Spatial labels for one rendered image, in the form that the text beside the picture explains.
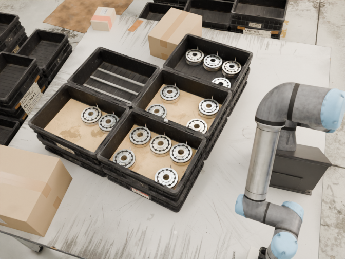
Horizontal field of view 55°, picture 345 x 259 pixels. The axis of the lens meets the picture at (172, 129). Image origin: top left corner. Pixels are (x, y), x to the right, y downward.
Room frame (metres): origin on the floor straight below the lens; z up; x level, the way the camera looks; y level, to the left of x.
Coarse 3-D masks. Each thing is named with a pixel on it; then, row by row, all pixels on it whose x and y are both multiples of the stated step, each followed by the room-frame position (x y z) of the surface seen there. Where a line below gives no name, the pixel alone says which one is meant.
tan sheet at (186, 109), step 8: (160, 88) 1.21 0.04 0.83; (184, 96) 1.14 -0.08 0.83; (192, 96) 1.14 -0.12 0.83; (152, 104) 1.11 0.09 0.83; (168, 104) 1.10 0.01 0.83; (176, 104) 1.09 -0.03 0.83; (184, 104) 1.09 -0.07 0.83; (192, 104) 1.08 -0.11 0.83; (168, 112) 1.05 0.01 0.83; (176, 112) 1.04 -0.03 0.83; (184, 112) 1.04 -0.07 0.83; (192, 112) 1.03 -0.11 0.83; (176, 120) 0.99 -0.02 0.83; (184, 120) 0.99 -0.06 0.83; (208, 120) 0.97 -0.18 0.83; (208, 128) 0.92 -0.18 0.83
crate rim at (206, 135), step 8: (160, 72) 1.24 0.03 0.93; (176, 72) 1.22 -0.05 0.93; (152, 80) 1.18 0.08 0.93; (192, 80) 1.16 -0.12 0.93; (200, 80) 1.15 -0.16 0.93; (216, 88) 1.09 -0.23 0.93; (224, 88) 1.08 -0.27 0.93; (136, 104) 1.03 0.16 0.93; (224, 104) 0.98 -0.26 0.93; (144, 112) 0.98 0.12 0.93; (168, 120) 0.92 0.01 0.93; (216, 120) 0.90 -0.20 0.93; (184, 128) 0.87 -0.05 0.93; (208, 136) 0.82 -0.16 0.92
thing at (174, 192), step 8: (128, 112) 0.99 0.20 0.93; (136, 112) 0.99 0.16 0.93; (160, 120) 0.93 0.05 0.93; (176, 128) 0.87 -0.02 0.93; (112, 136) 0.86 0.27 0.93; (200, 136) 0.82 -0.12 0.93; (104, 144) 0.82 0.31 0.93; (200, 144) 0.77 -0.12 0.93; (200, 152) 0.75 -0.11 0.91; (104, 160) 0.74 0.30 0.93; (192, 160) 0.70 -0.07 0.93; (120, 168) 0.70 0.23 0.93; (136, 176) 0.65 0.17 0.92; (144, 176) 0.65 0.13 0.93; (184, 176) 0.63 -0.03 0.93; (152, 184) 0.61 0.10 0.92; (160, 184) 0.60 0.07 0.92; (168, 192) 0.57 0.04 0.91; (176, 192) 0.56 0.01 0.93
